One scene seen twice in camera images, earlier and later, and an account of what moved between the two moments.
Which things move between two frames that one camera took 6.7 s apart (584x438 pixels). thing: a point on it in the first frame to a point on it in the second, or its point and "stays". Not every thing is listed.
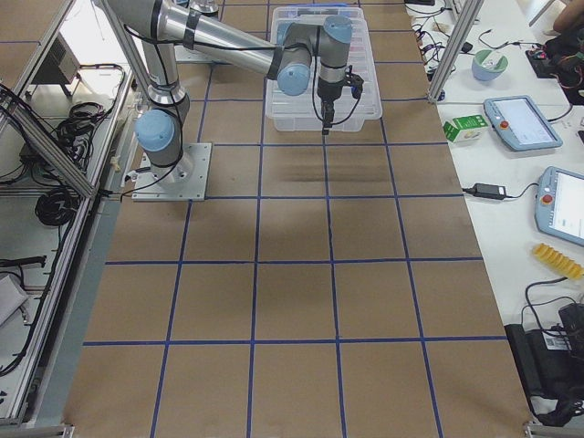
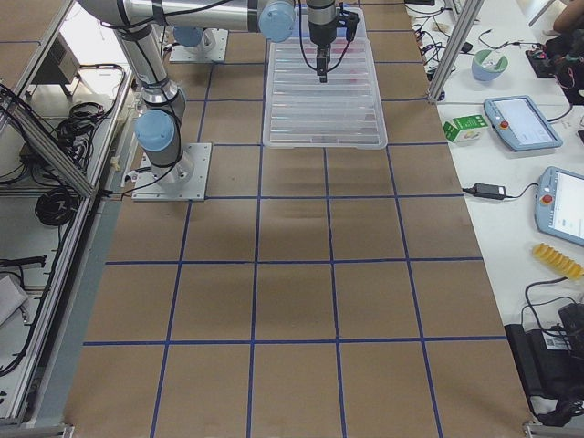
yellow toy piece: (557, 261) stays
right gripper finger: (326, 123) to (322, 67)
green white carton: (465, 129) stays
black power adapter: (489, 191) stays
